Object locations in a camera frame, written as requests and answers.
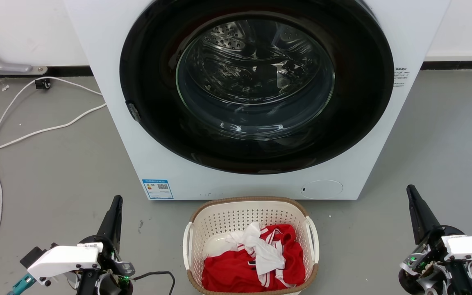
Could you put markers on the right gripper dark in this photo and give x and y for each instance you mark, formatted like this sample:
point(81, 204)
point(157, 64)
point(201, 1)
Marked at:
point(428, 266)

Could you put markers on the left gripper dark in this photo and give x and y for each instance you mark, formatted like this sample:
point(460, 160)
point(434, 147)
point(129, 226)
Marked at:
point(115, 268)

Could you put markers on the cream perforated laundry basket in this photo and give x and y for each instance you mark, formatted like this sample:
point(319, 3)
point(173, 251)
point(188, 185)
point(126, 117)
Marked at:
point(236, 213)

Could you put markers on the blue energy label sticker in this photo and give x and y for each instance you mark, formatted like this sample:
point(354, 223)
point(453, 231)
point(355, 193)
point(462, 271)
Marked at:
point(157, 189)

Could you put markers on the small black box behind housing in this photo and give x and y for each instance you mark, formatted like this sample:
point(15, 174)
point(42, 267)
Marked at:
point(32, 256)

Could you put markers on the round white filter cover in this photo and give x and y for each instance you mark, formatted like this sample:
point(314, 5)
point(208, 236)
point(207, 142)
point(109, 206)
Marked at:
point(322, 189)

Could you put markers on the teal connector plug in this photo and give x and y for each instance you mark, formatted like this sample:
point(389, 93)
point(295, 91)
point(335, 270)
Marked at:
point(22, 284)

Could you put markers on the red garment with white stripes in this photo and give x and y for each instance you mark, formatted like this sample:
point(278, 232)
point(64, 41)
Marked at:
point(230, 272)

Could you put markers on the round black washing machine door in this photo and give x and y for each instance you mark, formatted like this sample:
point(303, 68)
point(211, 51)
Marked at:
point(355, 102)

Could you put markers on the small black text sticker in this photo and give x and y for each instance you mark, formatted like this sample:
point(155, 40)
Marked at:
point(400, 76)

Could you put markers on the white crumpled cloth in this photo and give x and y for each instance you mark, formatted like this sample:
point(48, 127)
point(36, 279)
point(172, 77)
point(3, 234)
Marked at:
point(265, 252)

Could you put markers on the small black caster wheel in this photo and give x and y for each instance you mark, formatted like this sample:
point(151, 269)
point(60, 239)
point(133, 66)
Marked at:
point(43, 84)

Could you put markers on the white front-load washing machine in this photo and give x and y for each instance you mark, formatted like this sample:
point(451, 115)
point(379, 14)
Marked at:
point(96, 49)

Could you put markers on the grey floor pipe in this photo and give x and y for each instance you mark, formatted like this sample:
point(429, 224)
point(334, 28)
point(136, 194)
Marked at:
point(2, 66)

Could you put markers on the right white wrist camera housing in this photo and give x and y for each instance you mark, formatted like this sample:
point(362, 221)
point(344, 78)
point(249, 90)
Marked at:
point(471, 247)

